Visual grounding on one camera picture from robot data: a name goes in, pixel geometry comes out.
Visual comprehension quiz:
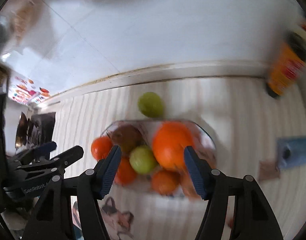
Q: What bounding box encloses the blue smartphone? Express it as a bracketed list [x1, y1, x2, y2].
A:
[277, 136, 306, 170]

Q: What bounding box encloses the black gas stove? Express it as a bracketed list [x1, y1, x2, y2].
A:
[15, 112, 56, 150]

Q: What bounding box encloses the soy sauce bottle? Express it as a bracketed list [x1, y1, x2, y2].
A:
[265, 29, 306, 99]

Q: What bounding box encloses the colourful wall sticker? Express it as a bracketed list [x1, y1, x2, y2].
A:
[8, 75, 50, 105]

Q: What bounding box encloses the small orange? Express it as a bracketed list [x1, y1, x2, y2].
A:
[91, 136, 113, 161]
[114, 157, 137, 186]

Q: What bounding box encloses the red cherry tomato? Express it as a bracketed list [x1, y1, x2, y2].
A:
[227, 217, 234, 229]

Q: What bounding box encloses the brown apple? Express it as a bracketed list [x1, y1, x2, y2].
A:
[111, 125, 143, 157]
[180, 170, 201, 199]

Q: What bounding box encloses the large orange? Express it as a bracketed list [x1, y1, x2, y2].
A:
[152, 121, 195, 172]

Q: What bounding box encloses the dark orange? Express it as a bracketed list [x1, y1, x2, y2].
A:
[151, 170, 180, 195]

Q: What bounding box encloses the brown card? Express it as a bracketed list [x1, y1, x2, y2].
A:
[258, 161, 280, 182]

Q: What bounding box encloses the floral oval ceramic plate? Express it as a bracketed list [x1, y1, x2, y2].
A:
[102, 120, 216, 198]

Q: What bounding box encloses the green apple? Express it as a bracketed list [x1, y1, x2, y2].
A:
[137, 92, 164, 118]
[129, 145, 158, 174]

